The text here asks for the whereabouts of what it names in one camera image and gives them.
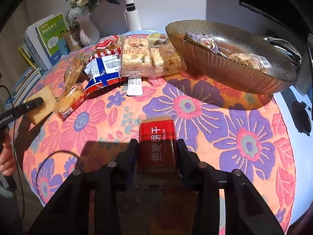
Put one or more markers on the dark grey object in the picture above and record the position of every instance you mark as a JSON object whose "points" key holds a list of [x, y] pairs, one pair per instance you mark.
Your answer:
{"points": [[286, 50]]}

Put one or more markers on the red biscuit packet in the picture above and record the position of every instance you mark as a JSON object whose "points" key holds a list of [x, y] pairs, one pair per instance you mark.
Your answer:
{"points": [[156, 137]]}

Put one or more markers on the gold label nougat packet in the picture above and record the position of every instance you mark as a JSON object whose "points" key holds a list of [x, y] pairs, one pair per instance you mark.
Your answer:
{"points": [[135, 56]]}

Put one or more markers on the red and white bread packet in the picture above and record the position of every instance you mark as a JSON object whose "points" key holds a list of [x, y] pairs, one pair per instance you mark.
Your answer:
{"points": [[107, 42]]}

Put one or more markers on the stack of lying books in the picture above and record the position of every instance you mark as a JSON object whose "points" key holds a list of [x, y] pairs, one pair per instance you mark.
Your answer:
{"points": [[27, 80]]}

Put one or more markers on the clear cookie packet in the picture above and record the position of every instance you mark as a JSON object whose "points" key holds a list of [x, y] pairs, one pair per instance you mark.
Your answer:
{"points": [[244, 58]]}

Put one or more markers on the red edged cake packet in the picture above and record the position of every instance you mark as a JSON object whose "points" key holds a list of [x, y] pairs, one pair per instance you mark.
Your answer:
{"points": [[71, 100]]}

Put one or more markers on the green cover book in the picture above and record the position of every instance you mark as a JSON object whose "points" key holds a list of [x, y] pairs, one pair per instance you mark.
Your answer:
{"points": [[52, 33]]}

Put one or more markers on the row of standing books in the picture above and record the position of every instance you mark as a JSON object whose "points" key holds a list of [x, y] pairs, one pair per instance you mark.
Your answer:
{"points": [[34, 49]]}

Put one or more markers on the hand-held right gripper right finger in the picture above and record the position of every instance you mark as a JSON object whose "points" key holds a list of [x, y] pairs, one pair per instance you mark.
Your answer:
{"points": [[181, 151]]}

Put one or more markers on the black round object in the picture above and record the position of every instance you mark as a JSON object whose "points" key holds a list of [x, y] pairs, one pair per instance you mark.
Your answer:
{"points": [[302, 117]]}

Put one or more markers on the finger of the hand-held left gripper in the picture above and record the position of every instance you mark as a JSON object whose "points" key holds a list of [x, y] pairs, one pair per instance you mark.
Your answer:
{"points": [[30, 104]]}

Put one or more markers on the white sachet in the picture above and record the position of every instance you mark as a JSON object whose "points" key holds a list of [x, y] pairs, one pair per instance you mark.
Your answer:
{"points": [[134, 88]]}

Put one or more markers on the clear yellow cracker packet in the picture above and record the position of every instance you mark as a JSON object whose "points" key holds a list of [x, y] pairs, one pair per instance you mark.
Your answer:
{"points": [[156, 38]]}

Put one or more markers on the clear toast packet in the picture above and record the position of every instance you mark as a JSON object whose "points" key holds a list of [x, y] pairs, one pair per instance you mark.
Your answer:
{"points": [[46, 107]]}

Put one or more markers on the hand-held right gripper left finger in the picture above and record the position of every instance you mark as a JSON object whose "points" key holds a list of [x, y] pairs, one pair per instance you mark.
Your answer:
{"points": [[134, 151]]}

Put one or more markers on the brown bread roll packet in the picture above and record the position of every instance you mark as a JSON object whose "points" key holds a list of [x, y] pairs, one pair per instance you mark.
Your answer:
{"points": [[73, 71]]}

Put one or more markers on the black monitor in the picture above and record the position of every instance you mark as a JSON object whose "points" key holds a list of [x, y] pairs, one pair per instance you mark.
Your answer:
{"points": [[281, 0]]}

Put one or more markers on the purple snack packet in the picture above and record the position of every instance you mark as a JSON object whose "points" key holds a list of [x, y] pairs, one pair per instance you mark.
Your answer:
{"points": [[203, 41]]}

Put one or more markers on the brown wicker basket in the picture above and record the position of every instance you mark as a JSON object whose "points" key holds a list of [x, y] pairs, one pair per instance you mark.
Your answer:
{"points": [[220, 71]]}

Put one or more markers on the floral tablecloth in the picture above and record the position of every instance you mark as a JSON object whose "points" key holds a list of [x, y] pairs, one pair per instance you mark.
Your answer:
{"points": [[195, 127]]}

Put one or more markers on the white ribbed vase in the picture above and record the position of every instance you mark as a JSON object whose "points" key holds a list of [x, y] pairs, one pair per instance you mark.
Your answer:
{"points": [[89, 34]]}

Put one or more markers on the blue and white snack packet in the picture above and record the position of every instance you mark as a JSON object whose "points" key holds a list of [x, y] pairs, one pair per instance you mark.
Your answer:
{"points": [[105, 71]]}

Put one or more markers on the person's left hand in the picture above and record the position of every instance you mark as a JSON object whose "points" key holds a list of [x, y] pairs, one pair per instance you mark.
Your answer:
{"points": [[7, 159]]}

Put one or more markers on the clear nougat packet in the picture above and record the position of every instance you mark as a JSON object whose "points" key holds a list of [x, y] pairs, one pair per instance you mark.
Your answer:
{"points": [[166, 61]]}

